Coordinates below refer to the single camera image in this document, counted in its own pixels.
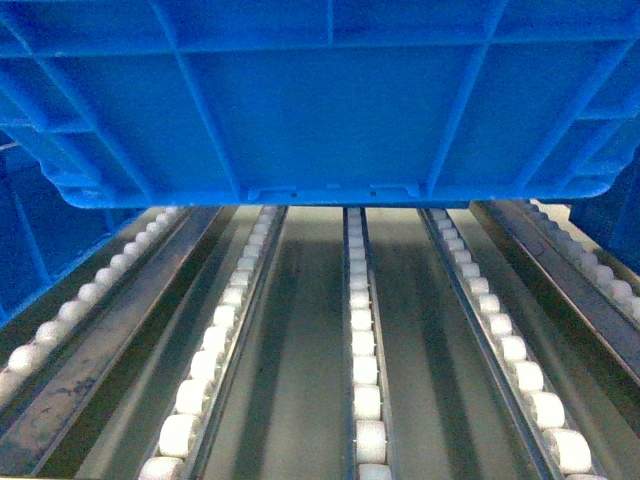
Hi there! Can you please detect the white roller track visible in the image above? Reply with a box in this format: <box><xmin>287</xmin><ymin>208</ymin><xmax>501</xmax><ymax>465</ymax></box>
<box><xmin>418</xmin><ymin>209</ymin><xmax>607</xmax><ymax>479</ymax></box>
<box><xmin>515</xmin><ymin>200</ymin><xmax>639</xmax><ymax>327</ymax></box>
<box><xmin>138</xmin><ymin>206</ymin><xmax>287</xmax><ymax>479</ymax></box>
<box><xmin>342</xmin><ymin>208</ymin><xmax>396</xmax><ymax>479</ymax></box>
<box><xmin>1</xmin><ymin>206</ymin><xmax>183</xmax><ymax>406</ymax></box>

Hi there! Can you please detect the large blue plastic crate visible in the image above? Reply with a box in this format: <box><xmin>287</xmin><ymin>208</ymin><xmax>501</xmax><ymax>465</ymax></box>
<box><xmin>1</xmin><ymin>1</ymin><xmax>639</xmax><ymax>208</ymax></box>

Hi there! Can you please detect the small blue ribbed crate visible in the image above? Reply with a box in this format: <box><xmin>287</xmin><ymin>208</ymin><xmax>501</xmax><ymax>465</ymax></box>
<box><xmin>1</xmin><ymin>134</ymin><xmax>142</xmax><ymax>325</ymax></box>

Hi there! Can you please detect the blue crate with red parts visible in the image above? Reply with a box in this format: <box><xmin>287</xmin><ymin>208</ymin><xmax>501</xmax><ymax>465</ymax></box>
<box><xmin>570</xmin><ymin>157</ymin><xmax>639</xmax><ymax>274</ymax></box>

